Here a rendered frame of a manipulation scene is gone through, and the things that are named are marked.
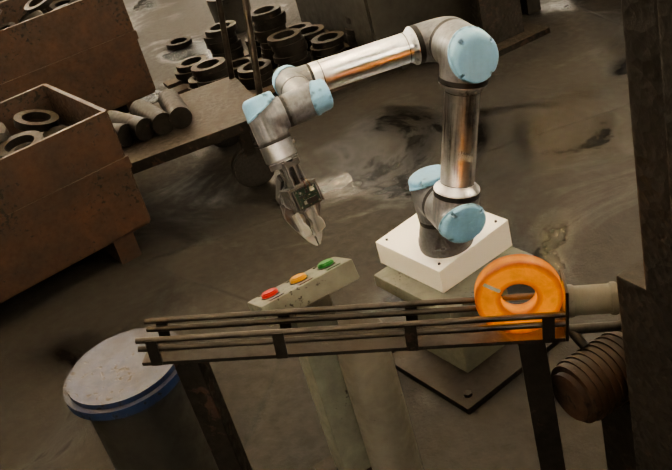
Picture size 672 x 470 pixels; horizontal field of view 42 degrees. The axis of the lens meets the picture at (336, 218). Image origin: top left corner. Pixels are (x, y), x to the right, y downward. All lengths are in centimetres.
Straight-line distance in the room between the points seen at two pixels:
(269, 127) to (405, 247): 69
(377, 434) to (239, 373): 85
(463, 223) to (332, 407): 55
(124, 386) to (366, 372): 61
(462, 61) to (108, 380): 114
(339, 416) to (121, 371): 55
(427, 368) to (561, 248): 71
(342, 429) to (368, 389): 29
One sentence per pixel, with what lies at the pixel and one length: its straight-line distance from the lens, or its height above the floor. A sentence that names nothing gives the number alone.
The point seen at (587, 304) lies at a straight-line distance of 161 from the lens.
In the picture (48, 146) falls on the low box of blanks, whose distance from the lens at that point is 341.
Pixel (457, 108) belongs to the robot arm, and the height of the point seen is 83.
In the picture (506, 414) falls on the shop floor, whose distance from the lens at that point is 241.
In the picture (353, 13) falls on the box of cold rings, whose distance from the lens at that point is 474.
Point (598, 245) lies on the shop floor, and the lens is 300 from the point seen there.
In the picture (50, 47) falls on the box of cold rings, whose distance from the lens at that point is 497.
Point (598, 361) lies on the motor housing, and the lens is 172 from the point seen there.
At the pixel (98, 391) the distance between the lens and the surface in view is 222.
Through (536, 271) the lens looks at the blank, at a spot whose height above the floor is 76.
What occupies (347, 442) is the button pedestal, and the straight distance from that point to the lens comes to 226.
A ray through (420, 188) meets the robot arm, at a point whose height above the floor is 59.
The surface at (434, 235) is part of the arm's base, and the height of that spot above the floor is 44.
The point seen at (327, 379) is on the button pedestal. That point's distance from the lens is 212.
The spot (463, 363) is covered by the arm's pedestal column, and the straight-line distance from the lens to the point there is 250.
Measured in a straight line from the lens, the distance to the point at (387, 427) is 204.
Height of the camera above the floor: 165
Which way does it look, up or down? 29 degrees down
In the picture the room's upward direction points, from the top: 16 degrees counter-clockwise
